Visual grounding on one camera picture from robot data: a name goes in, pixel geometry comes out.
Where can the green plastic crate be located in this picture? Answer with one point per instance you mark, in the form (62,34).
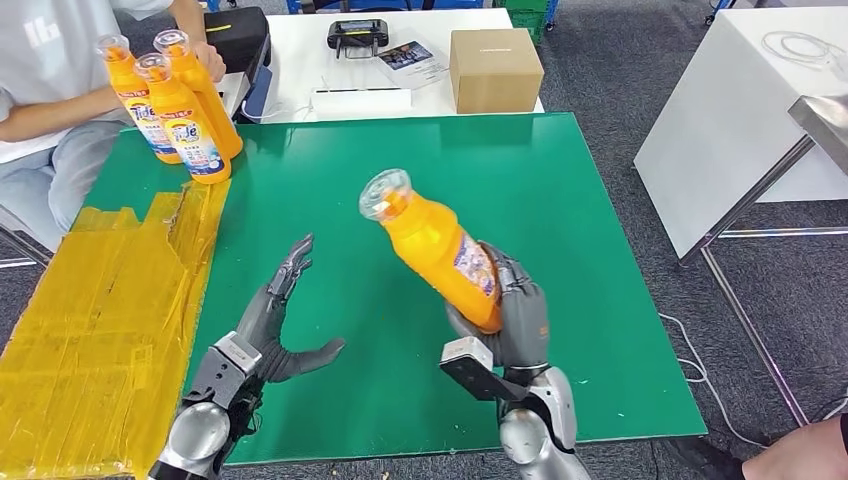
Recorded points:
(530,16)

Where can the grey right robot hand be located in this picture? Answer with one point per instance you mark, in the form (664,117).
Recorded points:
(526,324)

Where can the white side table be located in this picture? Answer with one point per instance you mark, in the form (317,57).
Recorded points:
(729,119)

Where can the person's left forearm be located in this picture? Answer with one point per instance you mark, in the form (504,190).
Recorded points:
(189,20)

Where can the orange detergent bottle clear cap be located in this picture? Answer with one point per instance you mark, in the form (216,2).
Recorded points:
(189,142)
(424,245)
(215,106)
(132,93)

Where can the person's left hand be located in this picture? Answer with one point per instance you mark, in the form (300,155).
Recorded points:
(210,61)

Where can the black carry case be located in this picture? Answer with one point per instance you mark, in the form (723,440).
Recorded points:
(238,36)

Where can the black handheld controller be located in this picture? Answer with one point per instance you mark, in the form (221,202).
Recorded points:
(358,34)

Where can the flat white box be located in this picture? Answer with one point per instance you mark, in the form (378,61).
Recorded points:
(361,102)

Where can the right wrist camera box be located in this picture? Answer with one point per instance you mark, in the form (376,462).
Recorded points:
(474,371)

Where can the yellow tape sheet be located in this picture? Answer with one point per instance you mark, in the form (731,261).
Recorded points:
(66,344)

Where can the person's leg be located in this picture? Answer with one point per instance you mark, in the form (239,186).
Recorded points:
(802,457)

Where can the printed booklet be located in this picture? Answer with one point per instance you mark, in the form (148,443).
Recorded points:
(414,63)

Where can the person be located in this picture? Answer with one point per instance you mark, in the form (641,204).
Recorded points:
(40,60)

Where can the grey chair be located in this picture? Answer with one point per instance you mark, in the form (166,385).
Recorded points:
(26,228)

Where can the person's right forearm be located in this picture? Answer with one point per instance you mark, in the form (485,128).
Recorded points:
(60,116)

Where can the brown cardboard box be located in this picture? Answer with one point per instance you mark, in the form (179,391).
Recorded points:
(497,73)

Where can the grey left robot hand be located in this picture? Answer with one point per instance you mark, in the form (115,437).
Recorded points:
(265,324)

